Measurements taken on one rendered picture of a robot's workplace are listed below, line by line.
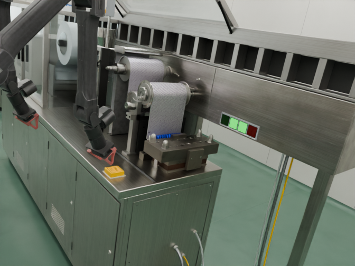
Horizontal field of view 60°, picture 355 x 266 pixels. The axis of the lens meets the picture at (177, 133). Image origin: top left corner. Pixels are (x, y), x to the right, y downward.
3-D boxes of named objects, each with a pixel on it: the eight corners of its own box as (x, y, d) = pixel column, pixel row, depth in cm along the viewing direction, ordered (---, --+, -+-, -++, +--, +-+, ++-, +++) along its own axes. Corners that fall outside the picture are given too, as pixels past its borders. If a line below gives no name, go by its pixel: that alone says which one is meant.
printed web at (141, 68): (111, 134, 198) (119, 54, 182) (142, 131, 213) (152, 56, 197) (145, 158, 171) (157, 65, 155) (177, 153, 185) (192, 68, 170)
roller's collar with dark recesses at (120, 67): (112, 73, 179) (113, 62, 177) (121, 73, 183) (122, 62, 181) (117, 75, 174) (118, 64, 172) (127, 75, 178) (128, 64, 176)
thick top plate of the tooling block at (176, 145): (143, 150, 163) (144, 140, 161) (198, 143, 188) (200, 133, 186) (160, 163, 152) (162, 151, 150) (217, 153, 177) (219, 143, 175)
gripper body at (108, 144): (97, 138, 126) (91, 125, 121) (115, 146, 121) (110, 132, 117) (85, 149, 123) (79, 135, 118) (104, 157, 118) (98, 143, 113)
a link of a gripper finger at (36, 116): (36, 121, 154) (27, 106, 148) (45, 125, 151) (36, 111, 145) (25, 130, 150) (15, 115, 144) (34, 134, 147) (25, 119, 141)
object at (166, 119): (146, 138, 167) (150, 105, 161) (179, 134, 182) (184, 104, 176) (146, 139, 167) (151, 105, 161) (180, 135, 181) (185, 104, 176)
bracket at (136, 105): (121, 152, 174) (127, 99, 165) (131, 151, 178) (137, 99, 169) (125, 155, 171) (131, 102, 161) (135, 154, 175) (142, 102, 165)
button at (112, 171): (103, 171, 149) (104, 167, 148) (117, 169, 153) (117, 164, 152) (110, 178, 144) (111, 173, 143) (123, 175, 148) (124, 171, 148)
